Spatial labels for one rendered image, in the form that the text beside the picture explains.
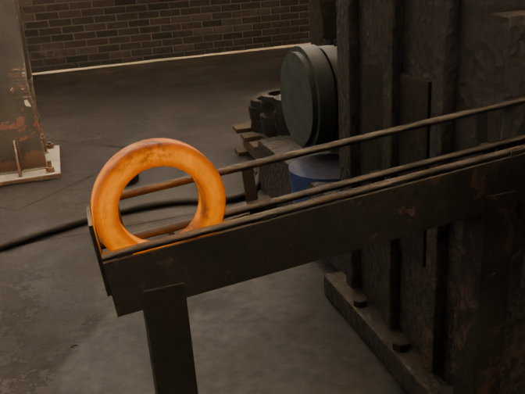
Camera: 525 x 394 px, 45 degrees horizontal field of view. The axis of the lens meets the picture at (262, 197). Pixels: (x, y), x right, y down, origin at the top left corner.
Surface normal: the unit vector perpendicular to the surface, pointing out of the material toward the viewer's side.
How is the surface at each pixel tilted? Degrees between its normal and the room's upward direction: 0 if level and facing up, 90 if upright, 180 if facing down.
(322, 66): 45
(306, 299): 0
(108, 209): 90
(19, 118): 91
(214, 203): 90
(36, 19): 90
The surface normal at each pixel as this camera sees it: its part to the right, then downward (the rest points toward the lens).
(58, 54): 0.30, 0.32
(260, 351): -0.07, -0.93
